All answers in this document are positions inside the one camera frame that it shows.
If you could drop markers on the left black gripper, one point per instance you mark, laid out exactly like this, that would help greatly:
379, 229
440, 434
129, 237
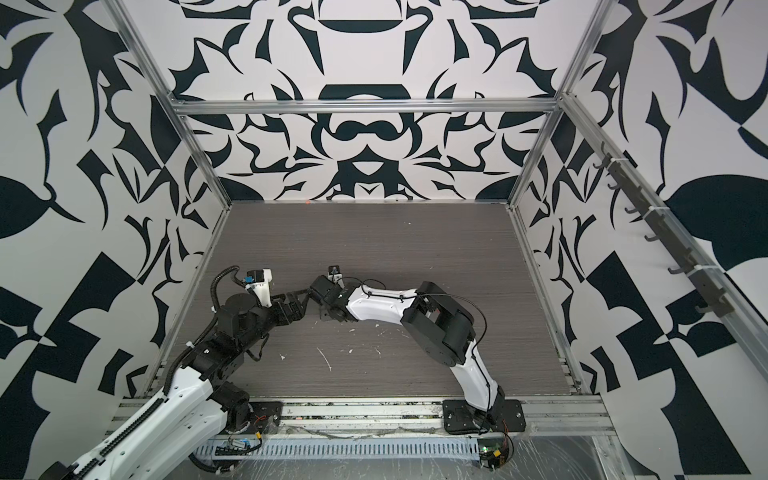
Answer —
295, 311

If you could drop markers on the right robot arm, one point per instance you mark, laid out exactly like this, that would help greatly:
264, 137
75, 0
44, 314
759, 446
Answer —
434, 319

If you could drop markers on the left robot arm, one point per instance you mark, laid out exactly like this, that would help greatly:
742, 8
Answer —
197, 400

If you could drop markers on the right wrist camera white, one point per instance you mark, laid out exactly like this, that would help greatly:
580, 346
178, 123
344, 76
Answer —
334, 274

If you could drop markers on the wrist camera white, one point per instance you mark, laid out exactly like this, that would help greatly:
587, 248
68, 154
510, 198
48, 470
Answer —
258, 283
334, 274

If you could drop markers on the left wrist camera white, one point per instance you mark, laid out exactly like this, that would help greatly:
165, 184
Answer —
258, 283

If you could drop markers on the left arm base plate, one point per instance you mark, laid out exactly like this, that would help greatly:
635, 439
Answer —
265, 417

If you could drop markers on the white slotted cable duct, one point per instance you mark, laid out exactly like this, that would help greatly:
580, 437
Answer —
346, 449

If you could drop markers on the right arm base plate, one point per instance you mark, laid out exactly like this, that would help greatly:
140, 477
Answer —
459, 418

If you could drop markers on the grey wall hook rail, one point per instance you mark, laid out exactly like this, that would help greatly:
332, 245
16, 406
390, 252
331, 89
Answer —
689, 258

